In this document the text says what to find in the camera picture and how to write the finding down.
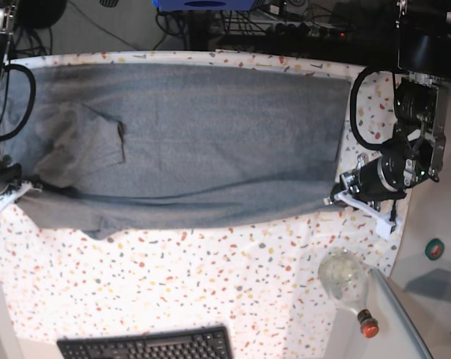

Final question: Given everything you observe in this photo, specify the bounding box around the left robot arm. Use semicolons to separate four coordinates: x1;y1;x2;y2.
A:
325;1;451;239

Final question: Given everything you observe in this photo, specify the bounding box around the blue box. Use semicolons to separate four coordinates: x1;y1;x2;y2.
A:
152;0;269;11

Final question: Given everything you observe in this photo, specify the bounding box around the black power strip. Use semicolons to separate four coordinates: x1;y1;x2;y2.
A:
271;22;349;40

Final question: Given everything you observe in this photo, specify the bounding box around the green tape roll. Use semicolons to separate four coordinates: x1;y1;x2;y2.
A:
425;239;445;261

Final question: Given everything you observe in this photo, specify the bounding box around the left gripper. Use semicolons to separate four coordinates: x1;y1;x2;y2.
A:
323;153;406;239

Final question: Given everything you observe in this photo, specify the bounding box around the black keyboard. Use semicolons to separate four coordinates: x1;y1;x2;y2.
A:
57;326;233;359

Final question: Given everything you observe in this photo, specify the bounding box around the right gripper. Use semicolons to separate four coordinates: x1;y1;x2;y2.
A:
0;155;43;213

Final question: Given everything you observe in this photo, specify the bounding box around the grey t-shirt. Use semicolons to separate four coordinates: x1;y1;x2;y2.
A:
0;64;350;240

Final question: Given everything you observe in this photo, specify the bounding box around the clear bottle with red cap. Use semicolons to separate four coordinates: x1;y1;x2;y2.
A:
318;248;379;339

